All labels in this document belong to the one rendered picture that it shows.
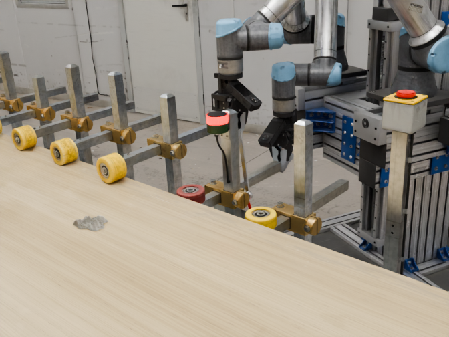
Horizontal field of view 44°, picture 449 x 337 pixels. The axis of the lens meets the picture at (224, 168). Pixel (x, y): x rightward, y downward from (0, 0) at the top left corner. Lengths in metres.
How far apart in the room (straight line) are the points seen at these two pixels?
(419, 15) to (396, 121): 0.59
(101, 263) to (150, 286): 0.15
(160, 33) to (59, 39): 1.45
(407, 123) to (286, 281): 0.42
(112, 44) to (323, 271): 4.78
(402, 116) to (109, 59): 4.81
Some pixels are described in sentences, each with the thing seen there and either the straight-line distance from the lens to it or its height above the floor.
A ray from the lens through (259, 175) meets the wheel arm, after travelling 1.77.
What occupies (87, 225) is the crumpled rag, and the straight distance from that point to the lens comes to 1.43.
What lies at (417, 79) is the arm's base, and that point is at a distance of 1.94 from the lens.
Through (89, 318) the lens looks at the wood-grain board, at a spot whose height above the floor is 0.90.
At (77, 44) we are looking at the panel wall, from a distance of 6.16.
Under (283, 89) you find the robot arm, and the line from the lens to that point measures 1.78.
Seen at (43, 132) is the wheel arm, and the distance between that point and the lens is 2.10.
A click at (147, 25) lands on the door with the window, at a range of 5.39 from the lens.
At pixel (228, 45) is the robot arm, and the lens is 1.61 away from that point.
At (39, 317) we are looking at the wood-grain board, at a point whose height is 0.90.
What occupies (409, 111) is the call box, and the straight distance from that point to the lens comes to 1.22.
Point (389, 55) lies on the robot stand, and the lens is 2.17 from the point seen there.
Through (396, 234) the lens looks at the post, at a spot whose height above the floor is 0.90.
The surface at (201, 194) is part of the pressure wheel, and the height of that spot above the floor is 0.90.
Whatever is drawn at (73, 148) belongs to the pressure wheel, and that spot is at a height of 0.96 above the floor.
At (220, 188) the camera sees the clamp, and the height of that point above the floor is 0.87.
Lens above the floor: 1.54
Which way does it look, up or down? 22 degrees down
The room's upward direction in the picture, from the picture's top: 3 degrees counter-clockwise
